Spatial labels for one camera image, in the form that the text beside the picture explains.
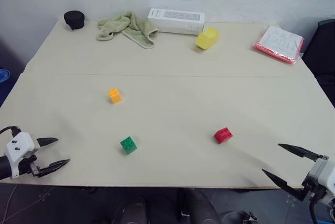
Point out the black round container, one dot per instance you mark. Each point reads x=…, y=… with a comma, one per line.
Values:
x=74, y=19

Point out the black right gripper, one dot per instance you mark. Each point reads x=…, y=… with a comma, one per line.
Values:
x=312, y=182

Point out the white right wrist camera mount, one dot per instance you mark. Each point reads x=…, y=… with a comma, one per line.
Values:
x=329, y=182

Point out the red toy brick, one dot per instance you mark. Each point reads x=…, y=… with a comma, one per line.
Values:
x=223, y=135

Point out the dark rounded shape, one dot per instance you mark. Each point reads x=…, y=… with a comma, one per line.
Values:
x=134, y=211

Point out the green towel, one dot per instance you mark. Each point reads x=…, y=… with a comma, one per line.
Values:
x=131, y=26

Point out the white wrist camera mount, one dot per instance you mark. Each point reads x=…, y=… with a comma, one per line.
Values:
x=329, y=182
x=19, y=147

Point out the white cardboard box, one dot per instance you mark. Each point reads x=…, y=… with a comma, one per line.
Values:
x=178, y=21

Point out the yellow sponge block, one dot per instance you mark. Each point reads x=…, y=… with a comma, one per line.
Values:
x=206, y=39

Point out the blue round object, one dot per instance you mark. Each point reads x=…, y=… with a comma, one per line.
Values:
x=4, y=82

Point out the orange toy brick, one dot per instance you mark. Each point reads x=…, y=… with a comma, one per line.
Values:
x=115, y=96

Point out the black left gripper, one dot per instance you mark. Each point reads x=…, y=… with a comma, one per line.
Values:
x=25, y=166

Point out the red packet with white sheet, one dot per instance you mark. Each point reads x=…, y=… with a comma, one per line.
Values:
x=280, y=43

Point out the black chair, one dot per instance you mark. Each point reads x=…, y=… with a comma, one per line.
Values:
x=322, y=51

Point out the green toy brick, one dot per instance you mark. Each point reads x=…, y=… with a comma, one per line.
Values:
x=128, y=145

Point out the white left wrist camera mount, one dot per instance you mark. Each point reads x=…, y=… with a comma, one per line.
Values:
x=19, y=147

